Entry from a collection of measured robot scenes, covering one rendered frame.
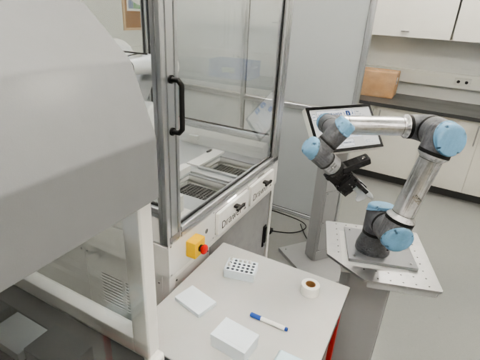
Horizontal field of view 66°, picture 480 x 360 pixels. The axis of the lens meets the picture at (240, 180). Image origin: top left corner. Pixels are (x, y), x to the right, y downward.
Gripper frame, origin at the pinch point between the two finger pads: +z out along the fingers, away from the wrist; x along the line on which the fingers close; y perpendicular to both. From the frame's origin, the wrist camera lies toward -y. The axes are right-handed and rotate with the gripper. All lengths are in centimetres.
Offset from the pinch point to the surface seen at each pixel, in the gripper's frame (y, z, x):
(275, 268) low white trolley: 48.5, -6.8, 7.3
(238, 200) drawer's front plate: 47, -24, -26
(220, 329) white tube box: 58, -32, 42
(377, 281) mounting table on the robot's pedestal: 22.3, 23.7, 17.5
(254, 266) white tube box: 51, -17, 9
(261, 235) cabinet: 70, 21, -56
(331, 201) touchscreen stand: 33, 62, -89
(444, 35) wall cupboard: -135, 128, -254
